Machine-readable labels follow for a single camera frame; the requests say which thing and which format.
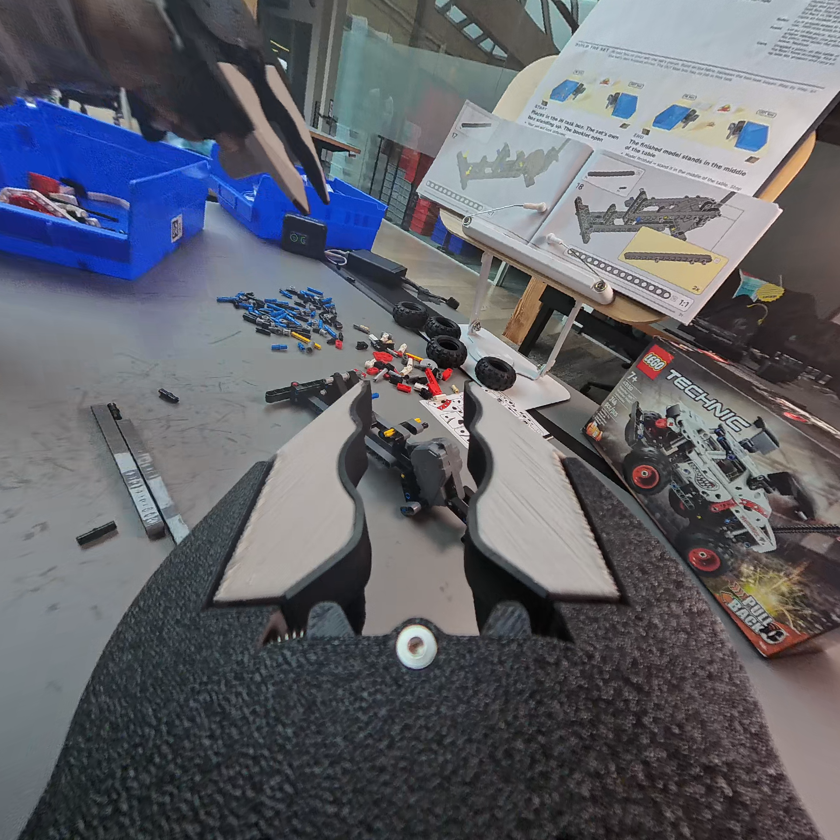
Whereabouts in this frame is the open instruction booklet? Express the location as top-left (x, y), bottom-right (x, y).
top-left (416, 100), bottom-right (783, 326)

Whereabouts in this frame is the long black toy beam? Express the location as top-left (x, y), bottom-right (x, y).
top-left (91, 402), bottom-right (166, 540)
top-left (264, 381), bottom-right (342, 409)
top-left (115, 416), bottom-right (191, 546)

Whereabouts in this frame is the black backpack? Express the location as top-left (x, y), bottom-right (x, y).
top-left (692, 266), bottom-right (828, 385)

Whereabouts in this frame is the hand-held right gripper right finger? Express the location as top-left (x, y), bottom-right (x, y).
top-left (461, 381), bottom-right (622, 624)

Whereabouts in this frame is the wood edged office desk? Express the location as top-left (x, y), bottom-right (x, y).
top-left (308, 128), bottom-right (362, 158)

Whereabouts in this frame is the heap of assorted toy parts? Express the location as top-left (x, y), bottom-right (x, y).
top-left (0, 172), bottom-right (129, 231)

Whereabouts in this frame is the pile of blue black pins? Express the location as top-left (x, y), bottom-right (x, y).
top-left (217, 285), bottom-right (345, 355)

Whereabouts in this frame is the blue plastic bin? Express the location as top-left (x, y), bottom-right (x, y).
top-left (0, 97), bottom-right (211, 282)
top-left (209, 141), bottom-right (388, 252)

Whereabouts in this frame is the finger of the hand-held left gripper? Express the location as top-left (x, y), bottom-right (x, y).
top-left (215, 61), bottom-right (312, 215)
top-left (262, 62), bottom-right (332, 206)

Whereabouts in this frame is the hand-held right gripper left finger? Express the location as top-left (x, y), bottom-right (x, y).
top-left (213, 381), bottom-right (374, 621)

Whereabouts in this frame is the toy set box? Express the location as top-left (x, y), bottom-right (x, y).
top-left (583, 338), bottom-right (840, 658)

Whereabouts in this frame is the partly built toy chassis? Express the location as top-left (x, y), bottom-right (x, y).
top-left (264, 371), bottom-right (490, 526)

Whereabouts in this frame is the toy sticker sheet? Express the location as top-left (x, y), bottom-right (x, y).
top-left (419, 387), bottom-right (549, 450)

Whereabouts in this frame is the black power adapter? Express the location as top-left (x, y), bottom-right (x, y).
top-left (344, 249), bottom-right (409, 284)
top-left (328, 259), bottom-right (460, 329)

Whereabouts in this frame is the stack of red blue bins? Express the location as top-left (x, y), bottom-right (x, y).
top-left (377, 147), bottom-right (473, 257)

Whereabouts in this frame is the black adapter cable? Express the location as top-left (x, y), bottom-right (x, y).
top-left (403, 279), bottom-right (460, 309)

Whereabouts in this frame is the black power bank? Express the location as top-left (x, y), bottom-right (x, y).
top-left (281, 213), bottom-right (328, 258)

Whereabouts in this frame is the pile of red white pieces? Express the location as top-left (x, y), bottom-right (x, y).
top-left (353, 325), bottom-right (460, 401)

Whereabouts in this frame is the grey desk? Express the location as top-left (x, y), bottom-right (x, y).
top-left (0, 197), bottom-right (840, 840)

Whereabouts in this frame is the printed task sheet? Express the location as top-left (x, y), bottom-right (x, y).
top-left (518, 0), bottom-right (840, 198)

